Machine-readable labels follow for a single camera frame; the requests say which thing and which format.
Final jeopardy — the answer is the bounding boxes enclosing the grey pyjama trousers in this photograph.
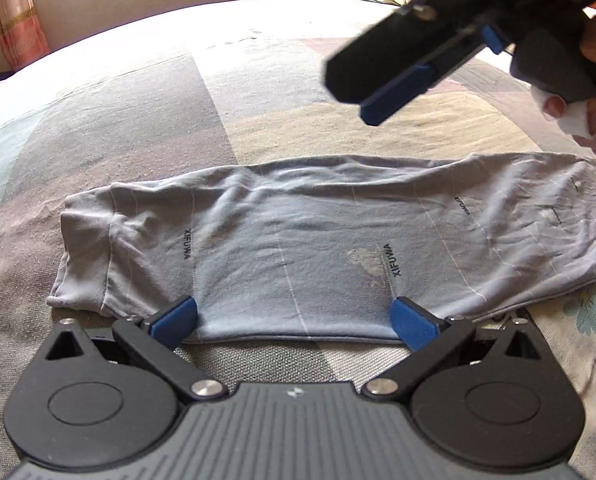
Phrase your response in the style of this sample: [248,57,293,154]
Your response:
[46,153,596,344]

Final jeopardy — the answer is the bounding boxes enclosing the pink striped left curtain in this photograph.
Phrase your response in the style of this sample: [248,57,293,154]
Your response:
[0,0,51,70]

